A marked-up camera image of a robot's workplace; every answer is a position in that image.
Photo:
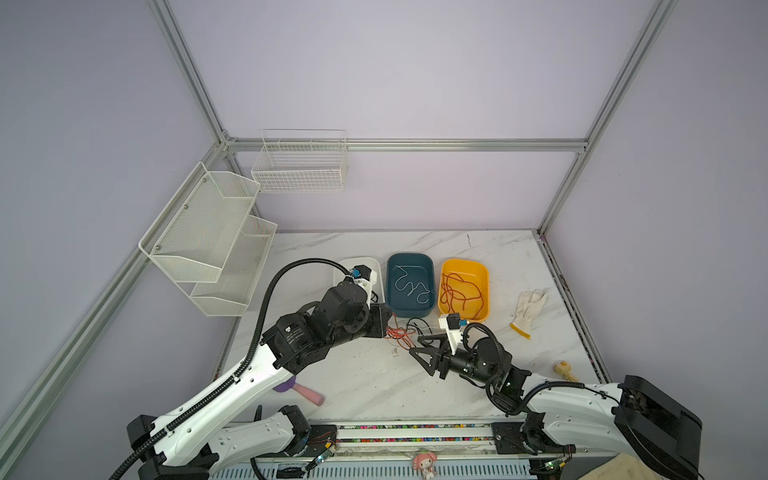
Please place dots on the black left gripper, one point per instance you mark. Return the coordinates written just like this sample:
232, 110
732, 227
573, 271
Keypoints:
379, 315

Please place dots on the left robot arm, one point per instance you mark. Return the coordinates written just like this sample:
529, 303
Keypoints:
197, 439

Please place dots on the purple pink spatula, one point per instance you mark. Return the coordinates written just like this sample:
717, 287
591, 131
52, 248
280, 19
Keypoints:
309, 394

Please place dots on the yellow plastic bin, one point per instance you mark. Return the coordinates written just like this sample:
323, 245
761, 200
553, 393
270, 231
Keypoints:
464, 288

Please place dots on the white wire wall basket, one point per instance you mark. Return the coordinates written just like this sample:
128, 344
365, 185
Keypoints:
301, 161

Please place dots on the dark teal plastic bin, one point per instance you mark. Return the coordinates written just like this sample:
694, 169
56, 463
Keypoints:
410, 285

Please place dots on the white work glove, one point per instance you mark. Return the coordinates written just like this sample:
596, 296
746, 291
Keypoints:
529, 306

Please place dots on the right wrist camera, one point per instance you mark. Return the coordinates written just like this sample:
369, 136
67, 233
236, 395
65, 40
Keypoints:
452, 326

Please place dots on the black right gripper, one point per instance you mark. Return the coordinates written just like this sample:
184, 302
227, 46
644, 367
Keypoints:
440, 356

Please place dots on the white mesh upper shelf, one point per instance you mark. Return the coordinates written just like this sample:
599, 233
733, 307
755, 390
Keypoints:
194, 235

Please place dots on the small wooden toy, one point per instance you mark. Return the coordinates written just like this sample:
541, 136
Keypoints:
564, 370

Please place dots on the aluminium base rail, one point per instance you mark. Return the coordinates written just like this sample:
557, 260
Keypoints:
388, 450

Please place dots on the pink doll figure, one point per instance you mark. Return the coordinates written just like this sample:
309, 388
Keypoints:
424, 464

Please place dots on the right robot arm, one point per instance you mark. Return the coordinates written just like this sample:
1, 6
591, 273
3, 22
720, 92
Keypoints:
632, 417

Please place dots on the white mesh shelf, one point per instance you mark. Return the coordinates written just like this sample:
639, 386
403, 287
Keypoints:
194, 235
232, 294

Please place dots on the white plastic bin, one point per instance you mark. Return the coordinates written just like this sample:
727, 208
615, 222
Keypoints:
377, 289

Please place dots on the white mesh lower shelf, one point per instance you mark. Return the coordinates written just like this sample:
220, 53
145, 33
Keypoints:
232, 294

